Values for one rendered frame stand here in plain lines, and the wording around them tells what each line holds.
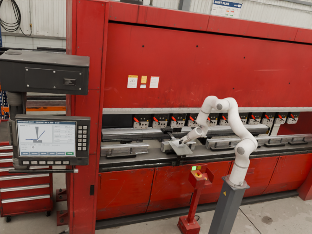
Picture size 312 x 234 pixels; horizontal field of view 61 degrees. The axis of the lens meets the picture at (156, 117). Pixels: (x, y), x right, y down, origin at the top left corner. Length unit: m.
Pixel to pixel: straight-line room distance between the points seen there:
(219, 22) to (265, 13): 6.05
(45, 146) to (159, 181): 1.46
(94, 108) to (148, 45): 0.71
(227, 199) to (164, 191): 0.84
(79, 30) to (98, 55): 0.22
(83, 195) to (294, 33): 2.65
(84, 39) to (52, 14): 4.42
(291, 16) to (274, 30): 6.32
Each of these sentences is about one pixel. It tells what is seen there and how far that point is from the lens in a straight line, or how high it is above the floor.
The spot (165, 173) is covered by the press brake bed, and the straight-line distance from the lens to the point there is 2.93.
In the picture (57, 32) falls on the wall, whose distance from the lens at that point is 6.49.
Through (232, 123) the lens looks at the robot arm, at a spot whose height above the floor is 1.52.
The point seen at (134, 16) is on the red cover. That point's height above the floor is 2.21.
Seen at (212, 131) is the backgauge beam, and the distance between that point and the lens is 3.40.
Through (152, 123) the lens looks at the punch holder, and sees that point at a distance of 2.66.
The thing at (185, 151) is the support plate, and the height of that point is 1.00.
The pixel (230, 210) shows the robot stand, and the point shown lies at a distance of 2.59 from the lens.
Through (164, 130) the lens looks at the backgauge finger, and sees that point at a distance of 3.03.
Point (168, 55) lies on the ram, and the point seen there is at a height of 1.91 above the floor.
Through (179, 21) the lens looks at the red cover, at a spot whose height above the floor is 2.22.
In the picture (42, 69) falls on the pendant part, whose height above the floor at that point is 1.90.
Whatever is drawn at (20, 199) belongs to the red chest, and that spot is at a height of 0.33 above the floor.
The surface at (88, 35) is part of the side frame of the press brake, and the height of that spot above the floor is 2.06.
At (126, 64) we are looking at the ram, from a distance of 2.36.
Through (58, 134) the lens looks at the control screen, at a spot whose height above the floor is 1.49.
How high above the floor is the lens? 2.37
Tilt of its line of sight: 24 degrees down
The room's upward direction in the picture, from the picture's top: 9 degrees clockwise
